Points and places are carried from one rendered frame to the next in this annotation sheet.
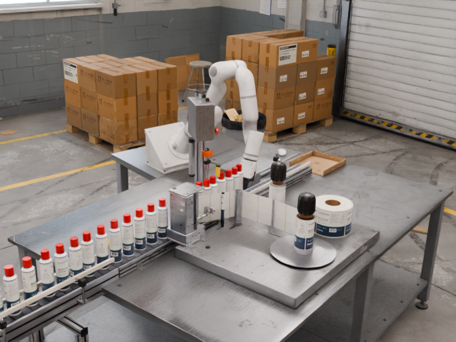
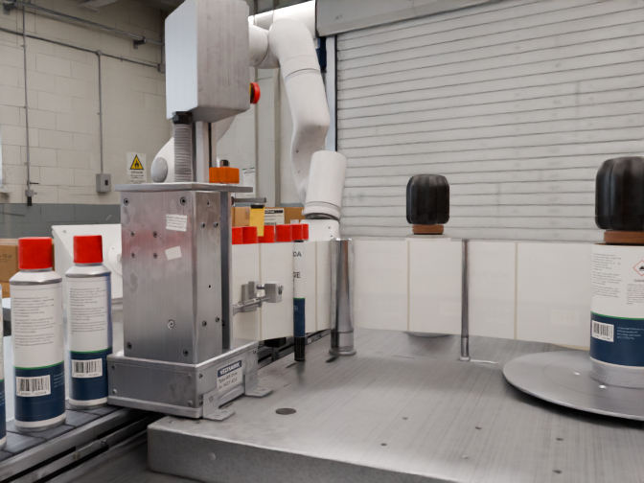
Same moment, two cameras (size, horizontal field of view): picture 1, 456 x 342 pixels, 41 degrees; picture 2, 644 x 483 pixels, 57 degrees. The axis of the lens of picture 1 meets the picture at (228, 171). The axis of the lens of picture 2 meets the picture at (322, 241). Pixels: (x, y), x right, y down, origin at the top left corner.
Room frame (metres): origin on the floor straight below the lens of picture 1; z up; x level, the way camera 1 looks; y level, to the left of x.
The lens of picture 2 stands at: (1.85, 0.21, 1.11)
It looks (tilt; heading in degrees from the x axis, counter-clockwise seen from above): 3 degrees down; 346
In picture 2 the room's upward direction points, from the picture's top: straight up
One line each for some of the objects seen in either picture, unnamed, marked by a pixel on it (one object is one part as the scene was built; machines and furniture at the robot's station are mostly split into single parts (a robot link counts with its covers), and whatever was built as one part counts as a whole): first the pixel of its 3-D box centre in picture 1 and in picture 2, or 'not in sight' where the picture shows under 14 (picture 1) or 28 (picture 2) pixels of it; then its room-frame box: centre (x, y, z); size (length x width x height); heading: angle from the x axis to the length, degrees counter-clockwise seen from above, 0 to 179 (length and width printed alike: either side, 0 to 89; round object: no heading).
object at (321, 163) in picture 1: (317, 162); not in sight; (3.78, -0.60, 0.85); 0.30 x 0.26 x 0.04; 142
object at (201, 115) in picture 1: (201, 118); (206, 63); (2.96, 0.14, 1.38); 0.17 x 0.10 x 0.19; 17
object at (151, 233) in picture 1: (151, 223); (37, 331); (2.54, 0.35, 0.98); 0.05 x 0.05 x 0.20
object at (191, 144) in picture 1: (191, 157); (182, 172); (2.92, 0.19, 1.18); 0.04 x 0.04 x 0.21
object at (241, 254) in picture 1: (280, 243); (506, 382); (2.62, -0.27, 0.86); 0.80 x 0.67 x 0.05; 142
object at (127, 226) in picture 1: (127, 235); not in sight; (2.43, 0.45, 0.98); 0.05 x 0.05 x 0.20
